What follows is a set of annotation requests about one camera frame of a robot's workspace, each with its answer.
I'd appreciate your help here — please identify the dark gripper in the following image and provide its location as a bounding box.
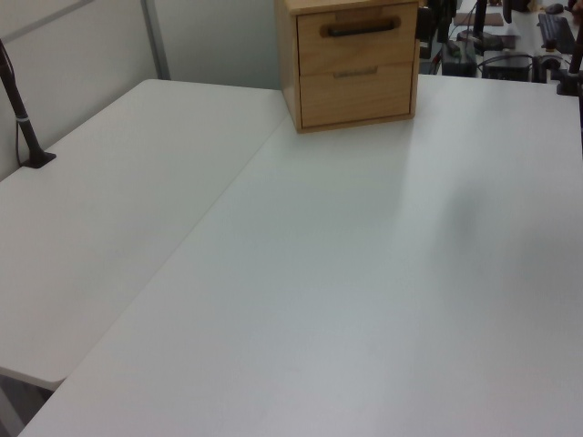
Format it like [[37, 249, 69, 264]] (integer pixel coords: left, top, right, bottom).
[[428, 0, 458, 44]]

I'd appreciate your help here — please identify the wooden drawer with black handle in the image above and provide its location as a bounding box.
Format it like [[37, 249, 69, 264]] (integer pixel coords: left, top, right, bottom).
[[296, 13, 416, 74]]

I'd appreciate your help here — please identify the wooden drawer with recessed grip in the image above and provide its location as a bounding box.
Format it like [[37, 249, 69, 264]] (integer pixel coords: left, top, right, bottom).
[[299, 62, 414, 128]]

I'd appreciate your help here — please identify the wooden drawer cabinet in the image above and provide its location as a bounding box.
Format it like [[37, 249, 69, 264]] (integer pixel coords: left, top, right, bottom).
[[273, 0, 419, 134]]

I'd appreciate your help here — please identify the black block behind cabinet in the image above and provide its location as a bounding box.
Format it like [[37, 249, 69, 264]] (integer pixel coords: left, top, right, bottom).
[[416, 5, 433, 60]]

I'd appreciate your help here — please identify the black round-base stand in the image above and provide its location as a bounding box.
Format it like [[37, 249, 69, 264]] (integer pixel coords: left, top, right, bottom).
[[456, 0, 505, 54]]

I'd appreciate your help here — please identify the dark box with green part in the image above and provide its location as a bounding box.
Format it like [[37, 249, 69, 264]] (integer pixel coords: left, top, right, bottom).
[[442, 43, 477, 76]]

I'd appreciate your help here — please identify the brown desk mat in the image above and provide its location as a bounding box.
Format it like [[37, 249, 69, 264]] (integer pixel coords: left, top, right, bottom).
[[455, 13, 505, 26]]

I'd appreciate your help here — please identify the black electronics box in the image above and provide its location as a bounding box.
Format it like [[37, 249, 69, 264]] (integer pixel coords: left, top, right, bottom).
[[482, 54, 535, 82]]

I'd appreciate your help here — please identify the black keyboard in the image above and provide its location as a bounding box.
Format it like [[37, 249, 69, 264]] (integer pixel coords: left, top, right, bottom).
[[537, 12, 578, 54]]

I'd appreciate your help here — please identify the black clamp stand pole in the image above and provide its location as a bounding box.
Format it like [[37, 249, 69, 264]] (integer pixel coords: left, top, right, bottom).
[[554, 0, 583, 97]]

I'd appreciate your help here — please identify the grey metal partition post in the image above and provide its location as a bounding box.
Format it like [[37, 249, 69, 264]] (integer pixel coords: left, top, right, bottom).
[[139, 0, 172, 81]]

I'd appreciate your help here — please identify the black camera stand with foot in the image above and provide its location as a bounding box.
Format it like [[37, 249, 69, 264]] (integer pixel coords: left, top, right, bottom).
[[0, 38, 58, 170]]

